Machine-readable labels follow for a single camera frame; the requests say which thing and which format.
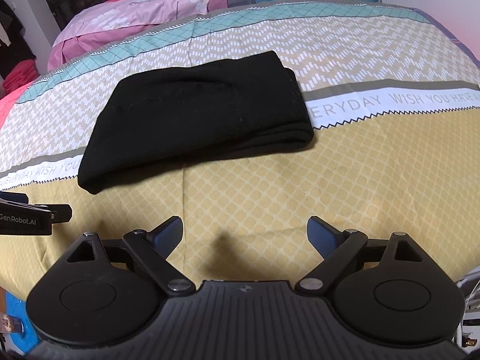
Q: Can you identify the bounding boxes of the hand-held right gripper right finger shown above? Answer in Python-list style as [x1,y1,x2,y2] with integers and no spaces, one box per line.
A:
[295,215,427,296]

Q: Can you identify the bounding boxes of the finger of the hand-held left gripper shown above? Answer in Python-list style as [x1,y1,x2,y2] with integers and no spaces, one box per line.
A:
[47,203,73,224]

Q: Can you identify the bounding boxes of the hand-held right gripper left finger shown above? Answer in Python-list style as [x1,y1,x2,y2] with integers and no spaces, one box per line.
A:
[64,215,196,296]

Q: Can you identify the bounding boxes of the black pants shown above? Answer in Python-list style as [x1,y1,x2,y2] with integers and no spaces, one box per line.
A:
[77,50,315,196]

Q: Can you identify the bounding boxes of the patterned bed cover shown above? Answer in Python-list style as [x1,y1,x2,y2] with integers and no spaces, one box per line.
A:
[0,0,480,293]

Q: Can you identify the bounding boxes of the pink blanket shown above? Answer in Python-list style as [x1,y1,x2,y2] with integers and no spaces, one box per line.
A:
[0,82,43,130]

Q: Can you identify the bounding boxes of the red folded clothes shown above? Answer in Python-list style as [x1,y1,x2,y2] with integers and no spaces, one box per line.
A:
[0,59,38,94]

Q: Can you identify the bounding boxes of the white metal rack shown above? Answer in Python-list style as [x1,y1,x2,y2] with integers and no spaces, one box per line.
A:
[454,268,480,350]

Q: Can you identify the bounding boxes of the black hanging clothes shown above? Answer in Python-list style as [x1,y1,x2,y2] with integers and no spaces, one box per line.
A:
[0,0,37,80]

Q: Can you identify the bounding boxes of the pink striped pillow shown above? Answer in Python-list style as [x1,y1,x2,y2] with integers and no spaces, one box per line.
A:
[47,0,382,73]

